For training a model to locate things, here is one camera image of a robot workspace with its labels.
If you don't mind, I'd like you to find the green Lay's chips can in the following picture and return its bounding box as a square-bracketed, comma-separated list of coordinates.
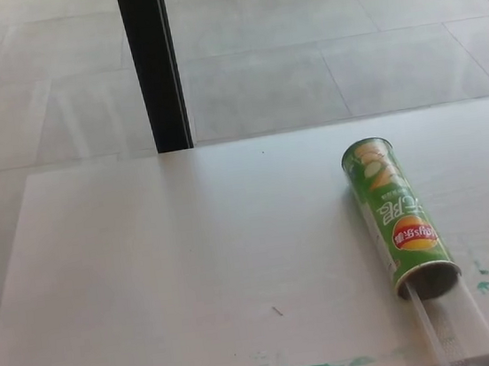
[338, 128, 465, 308]

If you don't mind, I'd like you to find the clear plastic chips tray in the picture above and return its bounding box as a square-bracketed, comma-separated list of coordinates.
[400, 271, 489, 366]

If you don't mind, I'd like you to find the black vertical frame post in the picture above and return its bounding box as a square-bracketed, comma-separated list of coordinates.
[115, 0, 196, 157]

